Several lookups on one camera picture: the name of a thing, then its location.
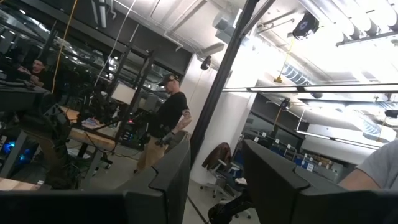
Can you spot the black rig post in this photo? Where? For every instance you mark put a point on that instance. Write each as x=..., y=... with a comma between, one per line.
x=224, y=71

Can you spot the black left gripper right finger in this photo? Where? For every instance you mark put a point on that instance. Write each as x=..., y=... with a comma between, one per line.
x=280, y=193

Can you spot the standing person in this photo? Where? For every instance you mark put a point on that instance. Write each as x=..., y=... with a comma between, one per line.
x=171, y=112

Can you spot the black workstation robot arm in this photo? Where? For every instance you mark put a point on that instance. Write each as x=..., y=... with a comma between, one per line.
x=46, y=133

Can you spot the person with bare forearm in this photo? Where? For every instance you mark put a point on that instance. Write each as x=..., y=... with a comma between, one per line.
x=382, y=168

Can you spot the white office chair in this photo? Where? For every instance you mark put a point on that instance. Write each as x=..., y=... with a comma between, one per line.
x=222, y=177

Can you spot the white structural column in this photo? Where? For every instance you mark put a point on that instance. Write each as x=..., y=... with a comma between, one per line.
x=224, y=130

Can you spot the wooden workstation table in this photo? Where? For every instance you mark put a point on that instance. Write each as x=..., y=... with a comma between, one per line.
x=93, y=137

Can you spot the black linear ceiling light rail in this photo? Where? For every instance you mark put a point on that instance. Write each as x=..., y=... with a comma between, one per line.
x=311, y=88

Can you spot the blue storage bin shelf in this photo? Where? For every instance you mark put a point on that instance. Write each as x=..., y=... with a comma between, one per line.
x=298, y=155

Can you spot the brown jacket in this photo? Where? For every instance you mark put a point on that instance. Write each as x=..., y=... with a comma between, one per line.
x=217, y=155

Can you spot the computer with blue lights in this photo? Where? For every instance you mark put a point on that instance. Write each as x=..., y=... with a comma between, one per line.
x=12, y=151

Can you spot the white lit screen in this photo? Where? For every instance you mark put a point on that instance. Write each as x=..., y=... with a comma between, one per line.
x=123, y=93

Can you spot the seated person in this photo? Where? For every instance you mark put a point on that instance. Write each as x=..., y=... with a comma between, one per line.
x=40, y=74

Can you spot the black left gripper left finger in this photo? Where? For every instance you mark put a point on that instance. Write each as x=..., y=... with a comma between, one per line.
x=161, y=193

